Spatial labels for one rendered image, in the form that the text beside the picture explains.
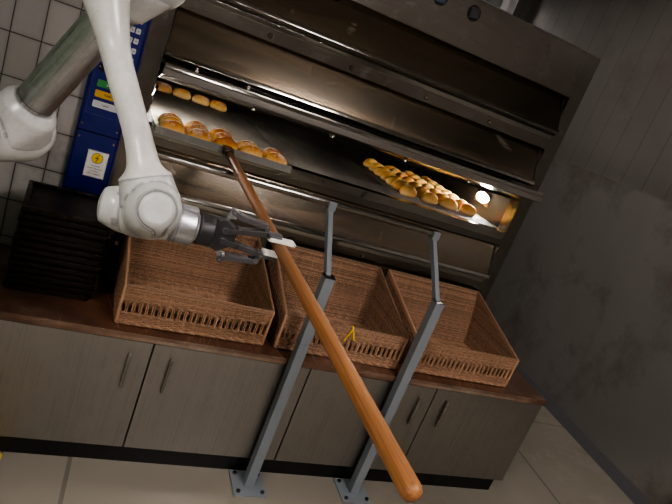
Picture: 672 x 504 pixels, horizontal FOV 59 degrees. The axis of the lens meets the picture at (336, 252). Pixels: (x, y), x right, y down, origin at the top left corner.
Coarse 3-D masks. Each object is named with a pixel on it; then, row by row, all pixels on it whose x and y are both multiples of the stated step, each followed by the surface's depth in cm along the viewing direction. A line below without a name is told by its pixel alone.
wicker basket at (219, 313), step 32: (128, 256) 212; (160, 256) 244; (192, 256) 249; (128, 288) 201; (160, 288) 239; (192, 288) 250; (224, 288) 257; (256, 288) 246; (128, 320) 206; (160, 320) 210; (192, 320) 225; (224, 320) 233; (256, 320) 222
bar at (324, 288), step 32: (192, 160) 204; (288, 192) 219; (416, 224) 242; (320, 288) 213; (416, 352) 237; (288, 384) 225; (384, 416) 246; (256, 448) 235; (256, 480) 243; (352, 480) 257
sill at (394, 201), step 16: (192, 144) 238; (240, 160) 247; (304, 176) 258; (320, 176) 260; (352, 192) 268; (368, 192) 270; (400, 208) 278; (416, 208) 281; (432, 208) 290; (464, 224) 293; (480, 224) 298
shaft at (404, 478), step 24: (240, 168) 202; (264, 216) 159; (288, 264) 132; (312, 312) 113; (336, 336) 105; (336, 360) 99; (360, 384) 92; (360, 408) 88; (384, 432) 82; (384, 456) 79; (408, 480) 74
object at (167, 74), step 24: (168, 72) 212; (216, 96) 237; (240, 96) 222; (288, 120) 248; (312, 120) 234; (360, 144) 260; (384, 144) 248; (432, 168) 272; (456, 168) 262; (504, 192) 287
